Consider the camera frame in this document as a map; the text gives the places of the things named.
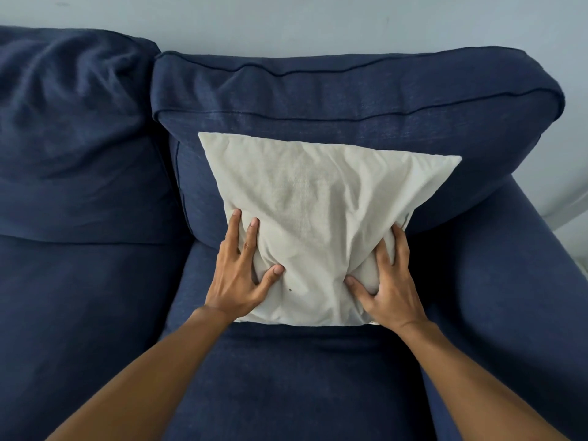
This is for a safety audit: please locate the person's right hand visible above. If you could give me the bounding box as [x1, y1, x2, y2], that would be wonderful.
[344, 224, 429, 334]

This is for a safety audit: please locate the person's left hand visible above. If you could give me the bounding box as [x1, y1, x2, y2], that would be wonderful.
[203, 208, 287, 323]

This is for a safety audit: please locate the dark blue fabric sofa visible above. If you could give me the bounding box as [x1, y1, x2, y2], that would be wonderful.
[0, 24, 588, 441]

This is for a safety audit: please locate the white throw pillow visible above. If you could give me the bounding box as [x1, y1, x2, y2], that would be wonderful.
[197, 131, 462, 328]

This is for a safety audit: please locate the person's left forearm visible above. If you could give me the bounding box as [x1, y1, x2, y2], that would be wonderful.
[45, 306, 236, 441]

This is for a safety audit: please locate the person's right forearm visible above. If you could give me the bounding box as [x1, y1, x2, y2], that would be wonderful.
[396, 316, 570, 441]

